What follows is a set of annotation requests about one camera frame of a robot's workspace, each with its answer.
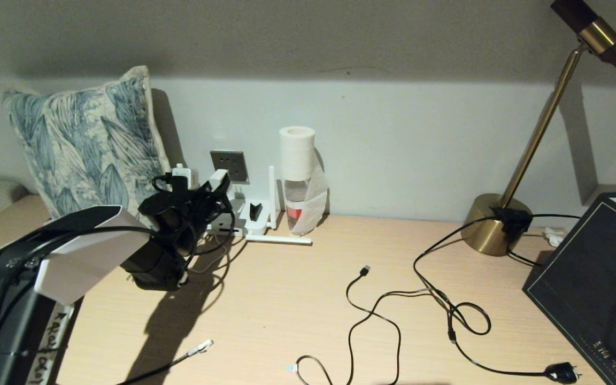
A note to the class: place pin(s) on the grey metal wall socket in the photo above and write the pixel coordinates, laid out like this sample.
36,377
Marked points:
236,160

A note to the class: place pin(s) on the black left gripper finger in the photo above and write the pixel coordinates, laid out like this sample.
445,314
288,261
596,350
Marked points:
206,193
225,190

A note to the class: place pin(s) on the brass desk lamp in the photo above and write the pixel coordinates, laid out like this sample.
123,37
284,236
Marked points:
482,230

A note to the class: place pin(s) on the clear bottle red label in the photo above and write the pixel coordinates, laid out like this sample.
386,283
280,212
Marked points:
296,214

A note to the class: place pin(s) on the black power adapter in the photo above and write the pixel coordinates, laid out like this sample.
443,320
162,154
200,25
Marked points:
512,220

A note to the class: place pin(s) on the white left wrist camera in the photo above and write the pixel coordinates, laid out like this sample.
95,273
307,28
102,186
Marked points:
182,176

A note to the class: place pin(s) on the white power adapter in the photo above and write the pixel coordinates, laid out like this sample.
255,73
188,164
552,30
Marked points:
218,179

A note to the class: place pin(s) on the white router with antennas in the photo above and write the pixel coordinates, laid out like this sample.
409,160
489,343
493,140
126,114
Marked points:
244,224

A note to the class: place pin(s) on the black box gold trim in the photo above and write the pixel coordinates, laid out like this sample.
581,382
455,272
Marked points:
580,267

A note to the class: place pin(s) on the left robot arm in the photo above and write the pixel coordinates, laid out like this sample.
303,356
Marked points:
83,256

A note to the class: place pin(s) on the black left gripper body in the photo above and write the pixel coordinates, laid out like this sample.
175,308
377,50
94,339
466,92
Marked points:
201,214

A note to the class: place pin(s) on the small black clip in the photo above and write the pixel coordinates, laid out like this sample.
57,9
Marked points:
255,212

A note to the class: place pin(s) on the blue leaf print pillow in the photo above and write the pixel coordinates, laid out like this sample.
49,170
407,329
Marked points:
89,133

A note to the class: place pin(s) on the white toilet paper roll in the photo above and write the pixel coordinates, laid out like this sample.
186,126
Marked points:
297,152

